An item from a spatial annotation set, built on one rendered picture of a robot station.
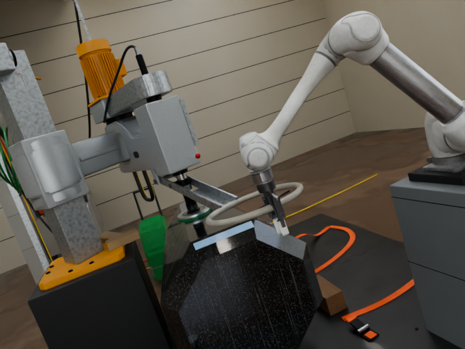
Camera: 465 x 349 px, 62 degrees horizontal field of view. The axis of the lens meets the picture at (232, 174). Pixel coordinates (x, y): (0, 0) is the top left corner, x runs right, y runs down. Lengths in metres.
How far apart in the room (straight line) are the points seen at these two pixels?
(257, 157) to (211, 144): 5.99
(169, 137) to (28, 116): 0.81
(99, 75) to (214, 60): 4.83
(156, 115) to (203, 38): 5.44
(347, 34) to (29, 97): 1.78
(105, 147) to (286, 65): 5.89
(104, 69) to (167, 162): 0.95
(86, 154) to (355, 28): 1.80
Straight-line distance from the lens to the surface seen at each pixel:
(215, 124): 7.36
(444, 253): 1.91
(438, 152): 1.86
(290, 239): 2.03
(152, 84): 2.22
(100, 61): 2.90
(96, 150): 2.65
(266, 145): 1.37
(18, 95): 2.50
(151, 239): 3.84
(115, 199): 7.05
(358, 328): 2.33
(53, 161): 2.40
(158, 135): 2.20
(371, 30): 1.43
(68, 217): 2.48
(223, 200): 2.11
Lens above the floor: 1.38
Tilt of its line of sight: 10 degrees down
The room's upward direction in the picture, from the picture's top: 18 degrees counter-clockwise
